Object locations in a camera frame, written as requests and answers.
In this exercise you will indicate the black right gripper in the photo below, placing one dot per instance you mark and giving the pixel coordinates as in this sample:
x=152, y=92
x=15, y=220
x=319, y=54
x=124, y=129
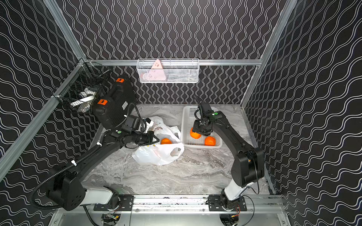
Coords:
x=195, y=129

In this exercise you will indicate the pink triangle item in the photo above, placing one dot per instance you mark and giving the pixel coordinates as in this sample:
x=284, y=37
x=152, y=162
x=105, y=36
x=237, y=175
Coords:
x=156, y=72

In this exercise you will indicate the orange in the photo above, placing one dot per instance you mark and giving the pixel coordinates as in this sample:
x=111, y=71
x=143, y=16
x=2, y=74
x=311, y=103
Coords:
x=194, y=135
x=165, y=141
x=210, y=141

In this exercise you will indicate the black tool case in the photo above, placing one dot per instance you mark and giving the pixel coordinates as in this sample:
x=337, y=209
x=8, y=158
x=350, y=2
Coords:
x=112, y=108

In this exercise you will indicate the white rolls in wire basket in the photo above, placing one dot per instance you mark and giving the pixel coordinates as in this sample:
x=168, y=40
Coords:
x=83, y=103

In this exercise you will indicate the black wire wall basket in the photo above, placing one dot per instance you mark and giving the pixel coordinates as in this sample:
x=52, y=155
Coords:
x=93, y=76

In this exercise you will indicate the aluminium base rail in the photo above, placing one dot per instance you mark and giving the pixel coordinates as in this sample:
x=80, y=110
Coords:
x=194, y=204

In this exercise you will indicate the clear wall shelf basket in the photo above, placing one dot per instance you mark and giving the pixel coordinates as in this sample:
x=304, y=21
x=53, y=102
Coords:
x=178, y=70

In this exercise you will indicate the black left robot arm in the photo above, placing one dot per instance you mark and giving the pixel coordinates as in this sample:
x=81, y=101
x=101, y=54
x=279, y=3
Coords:
x=63, y=188

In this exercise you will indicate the white perforated plastic basket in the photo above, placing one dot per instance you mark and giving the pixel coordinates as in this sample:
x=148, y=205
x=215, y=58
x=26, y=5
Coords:
x=188, y=119

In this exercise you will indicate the white printed plastic bag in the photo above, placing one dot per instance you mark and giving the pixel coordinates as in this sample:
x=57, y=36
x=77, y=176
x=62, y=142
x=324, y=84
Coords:
x=166, y=147

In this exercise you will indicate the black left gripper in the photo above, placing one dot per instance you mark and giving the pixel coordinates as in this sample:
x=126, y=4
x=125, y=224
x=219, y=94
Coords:
x=148, y=138

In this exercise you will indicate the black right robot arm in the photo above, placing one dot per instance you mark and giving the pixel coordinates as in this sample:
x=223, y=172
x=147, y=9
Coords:
x=248, y=166

